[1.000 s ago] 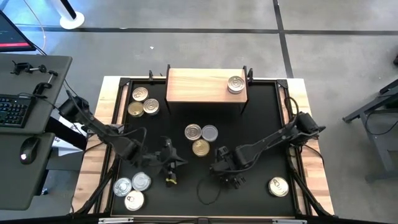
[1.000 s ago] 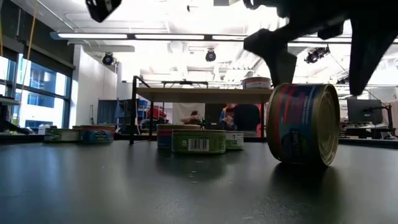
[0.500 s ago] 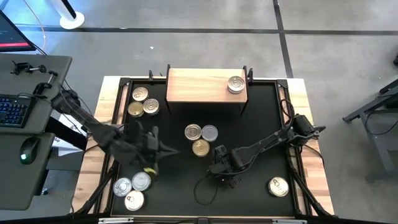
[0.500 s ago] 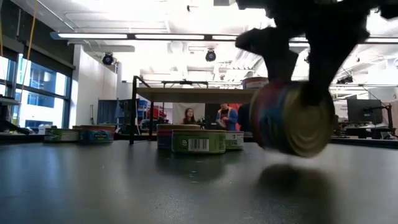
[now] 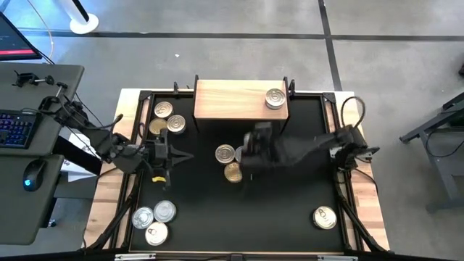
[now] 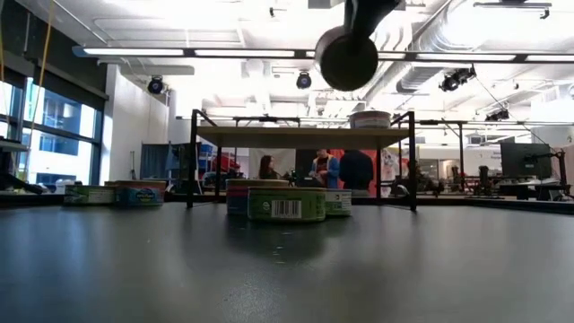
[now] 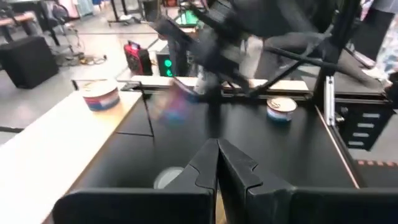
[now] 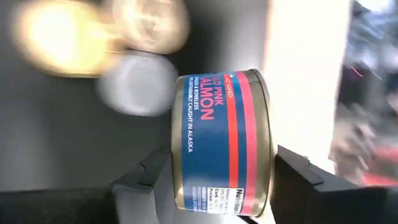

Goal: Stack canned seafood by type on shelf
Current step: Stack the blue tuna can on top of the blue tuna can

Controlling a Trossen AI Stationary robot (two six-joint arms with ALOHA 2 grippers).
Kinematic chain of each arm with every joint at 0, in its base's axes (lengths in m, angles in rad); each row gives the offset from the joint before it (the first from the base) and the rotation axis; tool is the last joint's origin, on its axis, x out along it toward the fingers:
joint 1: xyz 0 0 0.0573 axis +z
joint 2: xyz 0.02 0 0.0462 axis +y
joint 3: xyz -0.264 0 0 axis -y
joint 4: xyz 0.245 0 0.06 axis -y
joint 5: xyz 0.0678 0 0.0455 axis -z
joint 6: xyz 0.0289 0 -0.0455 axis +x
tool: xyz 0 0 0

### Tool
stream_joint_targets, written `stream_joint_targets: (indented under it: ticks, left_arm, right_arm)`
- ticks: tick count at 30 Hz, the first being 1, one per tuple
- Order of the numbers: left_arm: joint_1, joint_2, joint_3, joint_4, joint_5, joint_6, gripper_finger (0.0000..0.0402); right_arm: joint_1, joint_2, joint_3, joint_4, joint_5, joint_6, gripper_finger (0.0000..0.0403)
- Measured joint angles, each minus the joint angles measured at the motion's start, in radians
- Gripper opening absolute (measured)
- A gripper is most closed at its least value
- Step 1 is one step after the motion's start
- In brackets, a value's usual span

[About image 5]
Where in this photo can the wooden shelf with black legs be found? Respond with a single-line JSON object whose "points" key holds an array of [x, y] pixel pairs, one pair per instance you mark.
{"points": [[232, 99]]}

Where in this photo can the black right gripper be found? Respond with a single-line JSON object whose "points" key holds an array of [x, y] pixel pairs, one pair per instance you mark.
{"points": [[264, 145]]}

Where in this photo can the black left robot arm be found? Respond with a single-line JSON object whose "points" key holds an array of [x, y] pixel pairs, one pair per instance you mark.
{"points": [[105, 143]]}

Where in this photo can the black desk clamp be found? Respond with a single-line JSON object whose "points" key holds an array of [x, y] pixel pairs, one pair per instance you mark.
{"points": [[32, 79], [59, 87]]}

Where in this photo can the green label silver-lid can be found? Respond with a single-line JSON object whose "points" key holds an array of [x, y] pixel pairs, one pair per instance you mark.
{"points": [[164, 211], [239, 154]]}

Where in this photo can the blue label tuna can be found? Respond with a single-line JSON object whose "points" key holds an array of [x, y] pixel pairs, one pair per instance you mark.
{"points": [[275, 98], [176, 124], [163, 109], [325, 217], [225, 153], [247, 142]]}

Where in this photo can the backlit black keyboard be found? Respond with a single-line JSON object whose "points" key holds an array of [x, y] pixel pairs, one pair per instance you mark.
{"points": [[14, 128]]}

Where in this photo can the silver metal bracket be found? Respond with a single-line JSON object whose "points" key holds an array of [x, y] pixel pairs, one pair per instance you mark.
{"points": [[135, 256], [337, 258]]}

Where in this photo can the black computer mouse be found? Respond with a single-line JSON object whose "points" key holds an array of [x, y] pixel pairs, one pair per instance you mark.
{"points": [[33, 175]]}

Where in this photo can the white floor stand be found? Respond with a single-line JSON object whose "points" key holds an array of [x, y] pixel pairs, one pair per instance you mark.
{"points": [[84, 22]]}

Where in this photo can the grey desk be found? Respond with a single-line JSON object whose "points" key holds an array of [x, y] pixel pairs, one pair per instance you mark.
{"points": [[21, 214]]}

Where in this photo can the green label gold-lid can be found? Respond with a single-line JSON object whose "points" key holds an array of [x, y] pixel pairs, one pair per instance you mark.
{"points": [[157, 126], [232, 172]]}

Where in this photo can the black computer monitor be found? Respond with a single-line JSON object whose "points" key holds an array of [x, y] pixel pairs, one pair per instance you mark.
{"points": [[14, 40]]}

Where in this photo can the black desk support bar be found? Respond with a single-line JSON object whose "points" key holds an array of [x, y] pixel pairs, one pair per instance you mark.
{"points": [[78, 156]]}

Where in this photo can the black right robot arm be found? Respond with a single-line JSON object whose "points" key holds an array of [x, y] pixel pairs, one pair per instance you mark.
{"points": [[308, 146]]}

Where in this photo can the black metal table frame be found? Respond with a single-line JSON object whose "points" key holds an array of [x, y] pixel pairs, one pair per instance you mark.
{"points": [[145, 95]]}

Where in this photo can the white paper sheet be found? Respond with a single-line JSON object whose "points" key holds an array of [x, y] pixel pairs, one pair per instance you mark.
{"points": [[78, 174]]}

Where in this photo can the black table mat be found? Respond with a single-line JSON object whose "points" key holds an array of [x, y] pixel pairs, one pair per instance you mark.
{"points": [[217, 217]]}

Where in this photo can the shiny ringed silver-lid can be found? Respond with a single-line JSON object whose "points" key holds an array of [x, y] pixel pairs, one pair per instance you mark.
{"points": [[142, 218]]}

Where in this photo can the white pull-tab lid can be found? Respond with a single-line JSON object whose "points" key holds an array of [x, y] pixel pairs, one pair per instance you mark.
{"points": [[156, 233]]}

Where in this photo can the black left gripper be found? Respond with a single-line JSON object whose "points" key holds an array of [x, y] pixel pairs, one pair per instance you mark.
{"points": [[156, 154]]}

